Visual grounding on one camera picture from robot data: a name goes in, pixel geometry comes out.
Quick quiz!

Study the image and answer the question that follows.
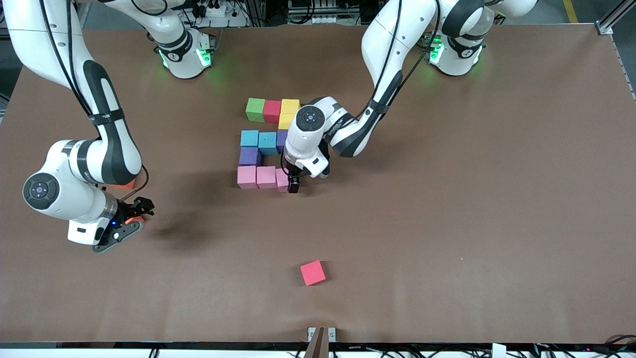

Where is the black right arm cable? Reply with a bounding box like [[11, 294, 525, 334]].
[[39, 0, 150, 199]]

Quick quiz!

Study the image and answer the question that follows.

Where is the small metal bracket plate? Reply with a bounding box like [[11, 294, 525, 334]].
[[307, 327, 337, 344]]

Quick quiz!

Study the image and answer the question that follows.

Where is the grey electronics rack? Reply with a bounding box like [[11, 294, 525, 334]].
[[287, 0, 363, 25]]

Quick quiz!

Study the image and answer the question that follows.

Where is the red foam cube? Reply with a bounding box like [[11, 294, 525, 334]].
[[300, 260, 327, 286], [263, 100, 283, 124]]

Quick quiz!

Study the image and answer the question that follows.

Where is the aluminium frame post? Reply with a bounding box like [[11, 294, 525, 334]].
[[596, 0, 636, 35]]

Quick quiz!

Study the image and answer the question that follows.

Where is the white power strip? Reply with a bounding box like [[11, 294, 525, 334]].
[[185, 0, 249, 28]]

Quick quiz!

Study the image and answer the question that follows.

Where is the brown table cover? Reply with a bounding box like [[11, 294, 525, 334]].
[[0, 24, 636, 345]]

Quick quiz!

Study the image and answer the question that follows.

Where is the green foam cube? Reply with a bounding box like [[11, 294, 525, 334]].
[[245, 97, 267, 123]]

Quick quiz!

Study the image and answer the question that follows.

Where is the brown camera pole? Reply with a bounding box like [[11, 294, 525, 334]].
[[303, 327, 331, 358]]

